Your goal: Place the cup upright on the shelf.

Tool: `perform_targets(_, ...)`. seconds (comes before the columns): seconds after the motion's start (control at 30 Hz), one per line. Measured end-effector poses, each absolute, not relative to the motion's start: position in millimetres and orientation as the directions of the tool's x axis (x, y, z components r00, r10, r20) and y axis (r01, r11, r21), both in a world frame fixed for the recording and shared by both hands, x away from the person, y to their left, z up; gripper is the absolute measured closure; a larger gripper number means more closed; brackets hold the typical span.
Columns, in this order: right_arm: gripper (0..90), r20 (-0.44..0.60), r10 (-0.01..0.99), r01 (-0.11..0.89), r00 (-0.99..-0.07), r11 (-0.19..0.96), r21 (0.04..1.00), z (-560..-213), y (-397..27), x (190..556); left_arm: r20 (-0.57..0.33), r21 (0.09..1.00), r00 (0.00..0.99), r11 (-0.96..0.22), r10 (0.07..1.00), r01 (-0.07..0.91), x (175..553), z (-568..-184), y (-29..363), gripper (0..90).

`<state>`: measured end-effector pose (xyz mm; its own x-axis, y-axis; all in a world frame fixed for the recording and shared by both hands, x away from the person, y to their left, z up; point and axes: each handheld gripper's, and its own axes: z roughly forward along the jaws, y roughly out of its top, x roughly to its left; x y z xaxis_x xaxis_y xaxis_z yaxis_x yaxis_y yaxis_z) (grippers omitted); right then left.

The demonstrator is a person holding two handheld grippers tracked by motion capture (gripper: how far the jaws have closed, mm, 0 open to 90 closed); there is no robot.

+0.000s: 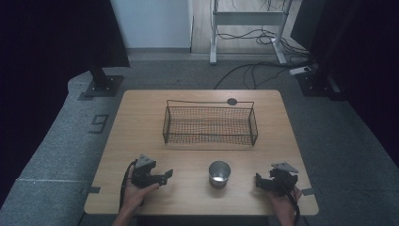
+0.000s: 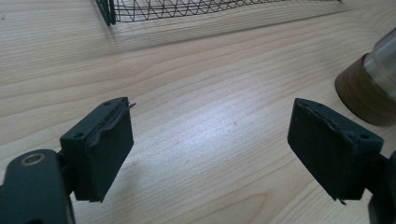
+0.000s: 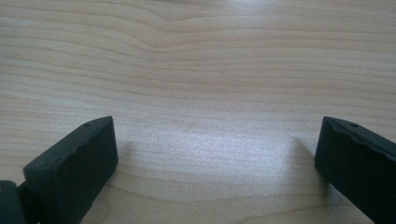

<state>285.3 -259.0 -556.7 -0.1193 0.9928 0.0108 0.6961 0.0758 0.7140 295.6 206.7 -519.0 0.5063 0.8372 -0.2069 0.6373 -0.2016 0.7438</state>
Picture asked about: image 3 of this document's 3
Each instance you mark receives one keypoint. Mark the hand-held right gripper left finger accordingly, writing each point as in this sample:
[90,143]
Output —
[74,168]

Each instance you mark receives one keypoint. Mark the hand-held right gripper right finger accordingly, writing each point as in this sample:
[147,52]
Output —
[358,165]

